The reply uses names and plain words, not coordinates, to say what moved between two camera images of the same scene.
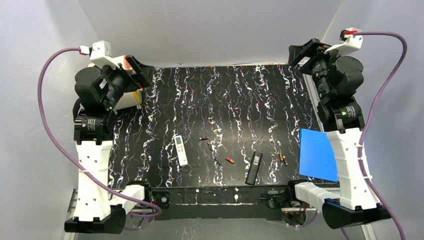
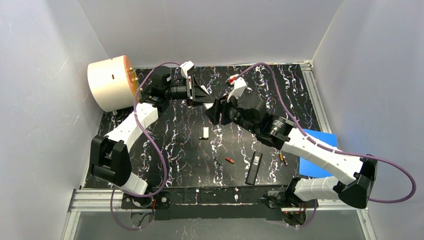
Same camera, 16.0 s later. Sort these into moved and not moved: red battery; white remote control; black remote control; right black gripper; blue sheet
Moved: white remote control; right black gripper
Not moved: blue sheet; black remote control; red battery
